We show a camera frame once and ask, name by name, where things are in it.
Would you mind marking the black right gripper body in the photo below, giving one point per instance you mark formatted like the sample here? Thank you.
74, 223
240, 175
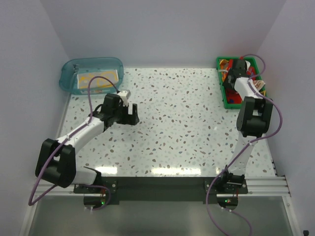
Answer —
225, 82

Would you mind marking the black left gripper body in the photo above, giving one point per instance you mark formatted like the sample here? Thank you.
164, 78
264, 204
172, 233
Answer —
121, 116

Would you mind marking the red patterned towel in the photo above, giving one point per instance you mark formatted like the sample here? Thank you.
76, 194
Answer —
232, 97

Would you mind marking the yellow grey patterned towel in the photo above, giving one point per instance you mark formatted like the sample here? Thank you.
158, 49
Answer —
103, 79

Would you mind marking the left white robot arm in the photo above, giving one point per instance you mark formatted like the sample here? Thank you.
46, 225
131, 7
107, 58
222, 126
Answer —
57, 159

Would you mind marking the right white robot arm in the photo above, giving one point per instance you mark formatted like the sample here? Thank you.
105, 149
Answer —
252, 122

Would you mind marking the orange patterned towel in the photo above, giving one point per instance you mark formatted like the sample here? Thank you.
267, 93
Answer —
259, 85

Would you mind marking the green plastic crate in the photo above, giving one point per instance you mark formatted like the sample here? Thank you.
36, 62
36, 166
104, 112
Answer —
243, 86

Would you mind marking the teal transparent plastic bin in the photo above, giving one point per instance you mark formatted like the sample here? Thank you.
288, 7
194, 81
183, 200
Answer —
77, 73

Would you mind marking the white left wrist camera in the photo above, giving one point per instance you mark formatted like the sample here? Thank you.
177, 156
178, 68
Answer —
124, 95

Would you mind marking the black metal base rail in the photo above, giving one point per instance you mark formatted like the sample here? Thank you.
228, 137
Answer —
161, 189

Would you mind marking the aluminium frame rail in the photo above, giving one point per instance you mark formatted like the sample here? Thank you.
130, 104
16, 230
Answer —
262, 186

